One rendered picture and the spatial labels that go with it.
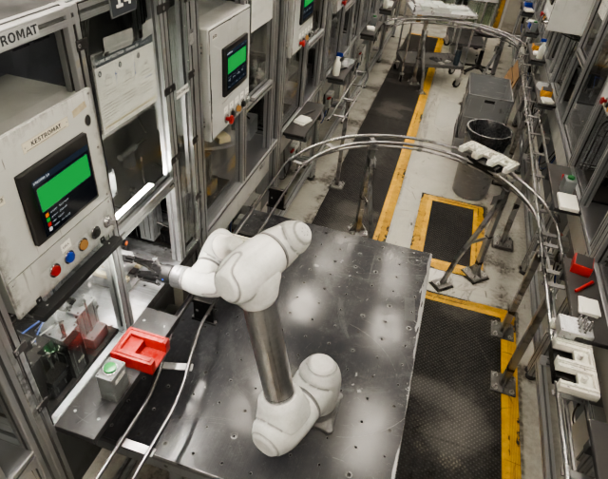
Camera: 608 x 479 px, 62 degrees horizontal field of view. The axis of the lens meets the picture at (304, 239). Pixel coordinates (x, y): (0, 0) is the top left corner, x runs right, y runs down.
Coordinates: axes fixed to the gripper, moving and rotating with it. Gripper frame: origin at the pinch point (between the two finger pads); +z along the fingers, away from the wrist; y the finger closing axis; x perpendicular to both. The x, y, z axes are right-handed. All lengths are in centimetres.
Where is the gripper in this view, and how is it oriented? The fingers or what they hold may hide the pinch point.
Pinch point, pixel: (126, 263)
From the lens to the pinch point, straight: 213.8
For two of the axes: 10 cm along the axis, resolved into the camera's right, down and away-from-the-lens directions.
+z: -9.5, -2.1, 2.1
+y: 0.4, -7.9, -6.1
